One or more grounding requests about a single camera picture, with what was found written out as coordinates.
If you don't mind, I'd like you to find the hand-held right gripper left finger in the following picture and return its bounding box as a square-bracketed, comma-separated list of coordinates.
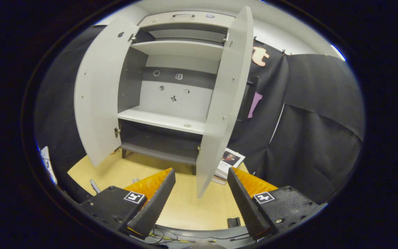
[78, 168, 177, 240]

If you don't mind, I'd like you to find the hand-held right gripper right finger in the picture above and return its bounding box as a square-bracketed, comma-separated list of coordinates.
[227, 167, 327, 241]

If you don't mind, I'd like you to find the white cabinet door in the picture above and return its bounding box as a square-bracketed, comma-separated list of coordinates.
[74, 17, 141, 167]
[196, 6, 254, 199]

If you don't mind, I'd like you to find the grey white cabinet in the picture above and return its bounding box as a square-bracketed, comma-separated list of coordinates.
[116, 10, 236, 175]

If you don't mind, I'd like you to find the black backdrop cloth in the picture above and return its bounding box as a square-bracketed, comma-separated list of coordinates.
[228, 40, 364, 204]
[35, 26, 103, 204]

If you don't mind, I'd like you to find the white flat panel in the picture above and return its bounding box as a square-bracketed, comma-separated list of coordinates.
[40, 146, 58, 185]

